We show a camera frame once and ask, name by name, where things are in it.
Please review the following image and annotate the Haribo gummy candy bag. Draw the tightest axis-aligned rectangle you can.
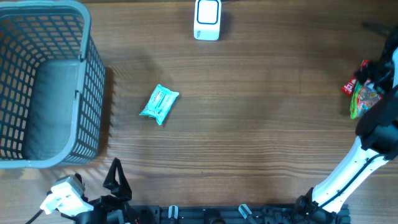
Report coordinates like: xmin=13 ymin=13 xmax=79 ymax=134
xmin=350 ymin=80 xmax=382 ymax=119

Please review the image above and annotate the teal tissue packet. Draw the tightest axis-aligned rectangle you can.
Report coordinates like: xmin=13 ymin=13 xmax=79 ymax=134
xmin=139 ymin=84 xmax=180 ymax=126

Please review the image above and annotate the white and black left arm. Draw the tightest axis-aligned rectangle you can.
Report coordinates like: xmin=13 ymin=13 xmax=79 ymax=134
xmin=61 ymin=157 xmax=141 ymax=224

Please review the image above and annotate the white barcode scanner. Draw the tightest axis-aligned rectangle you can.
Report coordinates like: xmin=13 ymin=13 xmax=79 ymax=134
xmin=193 ymin=0 xmax=222 ymax=41

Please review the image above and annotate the grey plastic shopping basket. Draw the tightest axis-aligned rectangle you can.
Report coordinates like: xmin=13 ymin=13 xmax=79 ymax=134
xmin=1 ymin=1 xmax=106 ymax=169

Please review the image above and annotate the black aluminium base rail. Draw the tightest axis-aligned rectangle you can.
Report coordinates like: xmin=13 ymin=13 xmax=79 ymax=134
xmin=124 ymin=204 xmax=351 ymax=224

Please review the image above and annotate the black left camera cable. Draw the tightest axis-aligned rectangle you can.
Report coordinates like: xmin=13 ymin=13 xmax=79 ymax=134
xmin=24 ymin=208 xmax=44 ymax=224

